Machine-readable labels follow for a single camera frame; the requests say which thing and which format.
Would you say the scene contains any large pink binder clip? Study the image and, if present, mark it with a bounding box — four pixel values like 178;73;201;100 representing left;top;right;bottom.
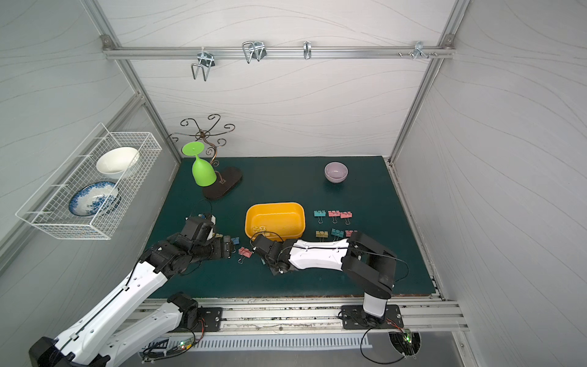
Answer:
238;247;254;265

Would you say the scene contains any yellow plastic storage box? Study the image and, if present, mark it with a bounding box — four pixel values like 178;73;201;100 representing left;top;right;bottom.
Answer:
245;202;306;240

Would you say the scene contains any teal binder clip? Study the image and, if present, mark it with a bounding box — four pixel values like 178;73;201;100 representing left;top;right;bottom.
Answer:
331;229;345;239
313;210;327;224

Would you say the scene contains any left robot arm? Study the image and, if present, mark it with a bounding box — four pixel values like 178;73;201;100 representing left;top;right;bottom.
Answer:
28;214;234;366

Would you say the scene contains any green table mat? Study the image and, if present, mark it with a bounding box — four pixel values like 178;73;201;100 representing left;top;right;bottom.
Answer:
148;156;435;299

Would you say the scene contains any green plastic wine glass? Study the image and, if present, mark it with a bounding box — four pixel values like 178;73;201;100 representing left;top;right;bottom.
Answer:
181;142;216;187

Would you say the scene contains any black metal cup stand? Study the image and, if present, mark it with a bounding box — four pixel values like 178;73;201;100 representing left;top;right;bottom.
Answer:
168;113;242;200

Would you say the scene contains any blue patterned plate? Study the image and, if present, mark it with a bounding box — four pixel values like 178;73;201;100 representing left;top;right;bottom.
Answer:
68;181;119;217

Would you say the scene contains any purple ceramic bowl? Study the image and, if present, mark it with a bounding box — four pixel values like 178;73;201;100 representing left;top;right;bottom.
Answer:
324;161;349;184

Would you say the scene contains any white ceramic bowl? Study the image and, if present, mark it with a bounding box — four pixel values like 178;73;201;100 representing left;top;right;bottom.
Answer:
96;147;141;180

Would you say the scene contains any double prong metal hook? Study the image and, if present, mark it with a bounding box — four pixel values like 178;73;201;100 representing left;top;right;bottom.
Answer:
190;49;216;81

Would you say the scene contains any metal hook right end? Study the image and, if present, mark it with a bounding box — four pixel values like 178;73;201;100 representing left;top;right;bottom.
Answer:
397;42;438;60

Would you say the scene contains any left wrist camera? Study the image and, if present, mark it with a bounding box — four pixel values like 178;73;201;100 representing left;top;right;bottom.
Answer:
206;213;216;240

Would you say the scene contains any white wire basket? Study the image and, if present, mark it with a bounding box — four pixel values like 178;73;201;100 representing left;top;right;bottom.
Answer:
15;124;162;240

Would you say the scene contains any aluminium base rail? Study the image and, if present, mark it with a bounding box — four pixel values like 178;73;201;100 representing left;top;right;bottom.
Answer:
91;297;469;339

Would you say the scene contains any aluminium crossbar rail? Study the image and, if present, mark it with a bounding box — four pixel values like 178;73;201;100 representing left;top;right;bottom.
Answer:
103;44;456;61

